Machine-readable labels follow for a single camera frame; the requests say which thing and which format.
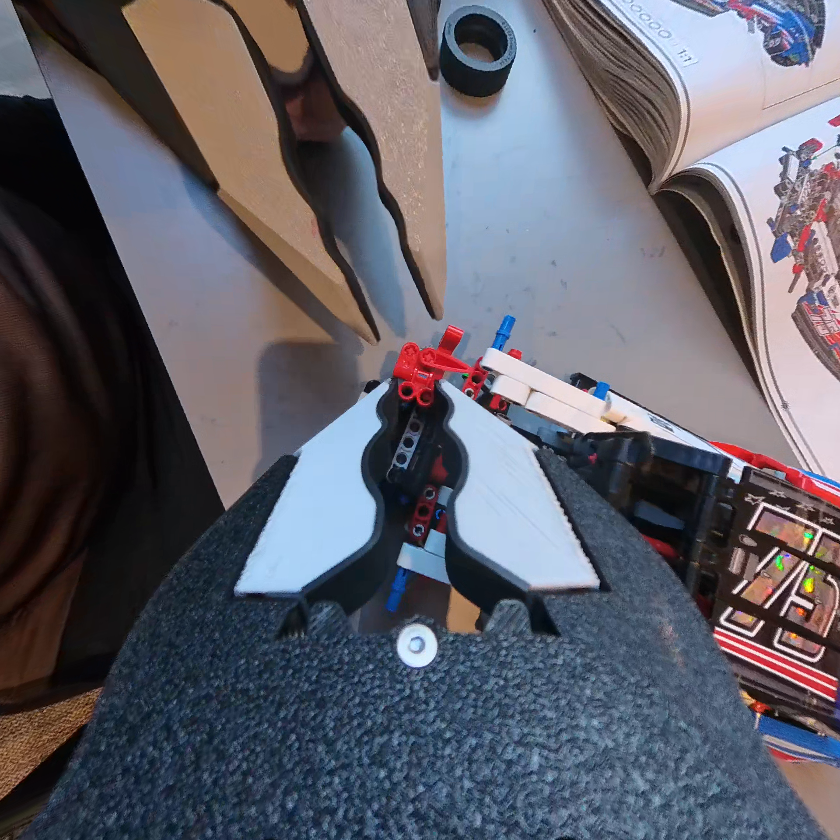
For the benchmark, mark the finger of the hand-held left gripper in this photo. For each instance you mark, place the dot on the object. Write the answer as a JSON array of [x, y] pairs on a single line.
[[400, 131], [229, 131]]

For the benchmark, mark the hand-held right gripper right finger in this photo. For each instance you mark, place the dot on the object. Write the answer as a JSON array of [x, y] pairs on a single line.
[[518, 518]]

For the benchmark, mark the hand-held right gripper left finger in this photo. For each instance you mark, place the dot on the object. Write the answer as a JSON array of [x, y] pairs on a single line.
[[308, 518]]

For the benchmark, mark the toy brick race car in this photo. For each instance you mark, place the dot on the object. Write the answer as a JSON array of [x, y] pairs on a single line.
[[656, 472]]

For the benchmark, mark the grey desk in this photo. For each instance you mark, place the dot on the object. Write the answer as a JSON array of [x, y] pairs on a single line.
[[538, 229]]

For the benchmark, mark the black rubber tyre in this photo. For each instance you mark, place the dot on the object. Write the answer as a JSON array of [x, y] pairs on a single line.
[[453, 65]]

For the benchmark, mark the person's brown shirt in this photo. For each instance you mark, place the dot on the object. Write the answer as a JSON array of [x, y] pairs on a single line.
[[39, 394]]

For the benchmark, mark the open instruction booklet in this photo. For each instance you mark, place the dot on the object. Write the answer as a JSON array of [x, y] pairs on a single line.
[[722, 85]]

